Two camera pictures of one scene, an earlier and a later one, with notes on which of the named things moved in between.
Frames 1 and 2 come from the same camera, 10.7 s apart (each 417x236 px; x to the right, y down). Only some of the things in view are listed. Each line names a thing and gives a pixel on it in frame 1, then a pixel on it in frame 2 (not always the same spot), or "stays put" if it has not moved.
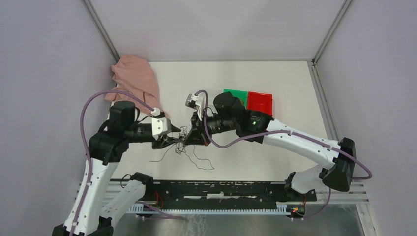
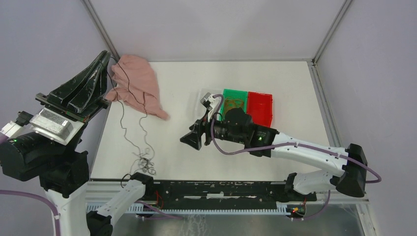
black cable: [180, 146] -> [144, 159]
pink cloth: [135, 74] stays put
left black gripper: [164, 141] -> [91, 93]
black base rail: [227, 192] stays put
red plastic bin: [262, 102] stays put
